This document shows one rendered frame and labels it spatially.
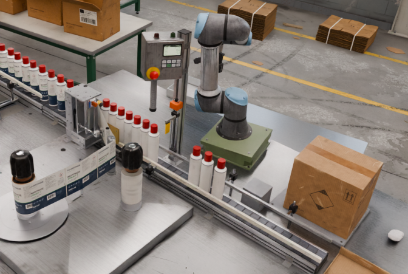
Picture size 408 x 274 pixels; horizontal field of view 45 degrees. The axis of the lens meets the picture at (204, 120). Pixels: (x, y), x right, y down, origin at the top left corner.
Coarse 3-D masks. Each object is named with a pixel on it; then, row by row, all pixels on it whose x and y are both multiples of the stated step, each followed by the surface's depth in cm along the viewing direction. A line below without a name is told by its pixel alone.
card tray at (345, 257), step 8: (344, 248) 195; (336, 256) 195; (344, 256) 196; (352, 256) 194; (360, 256) 192; (336, 264) 192; (344, 264) 192; (352, 264) 193; (360, 264) 193; (368, 264) 190; (328, 272) 188; (336, 272) 188; (344, 272) 189; (352, 272) 189; (360, 272) 190; (368, 272) 190; (376, 272) 189; (384, 272) 187
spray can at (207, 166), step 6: (210, 156) 203; (204, 162) 205; (210, 162) 205; (204, 168) 206; (210, 168) 206; (204, 174) 207; (210, 174) 208; (204, 180) 209; (210, 180) 210; (204, 186) 211; (210, 186) 213
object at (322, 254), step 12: (156, 168) 225; (168, 168) 226; (192, 192) 214; (216, 204) 208; (252, 216) 204; (276, 228) 199; (276, 240) 194; (300, 240) 195; (300, 252) 189; (312, 252) 190; (324, 252) 190
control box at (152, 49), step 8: (144, 32) 208; (152, 32) 208; (160, 32) 209; (168, 32) 210; (176, 32) 211; (144, 40) 203; (152, 40) 202; (160, 40) 203; (168, 40) 204; (176, 40) 205; (144, 48) 204; (152, 48) 203; (160, 48) 204; (144, 56) 205; (152, 56) 205; (160, 56) 206; (176, 56) 208; (144, 64) 207; (152, 64) 207; (160, 64) 208; (144, 72) 209; (160, 72) 210; (168, 72) 211; (176, 72) 212; (144, 80) 211
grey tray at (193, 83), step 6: (192, 78) 280; (192, 84) 282; (198, 84) 280; (168, 90) 267; (192, 90) 277; (222, 90) 273; (168, 96) 269; (186, 96) 262; (192, 96) 271; (186, 102) 264; (192, 102) 262
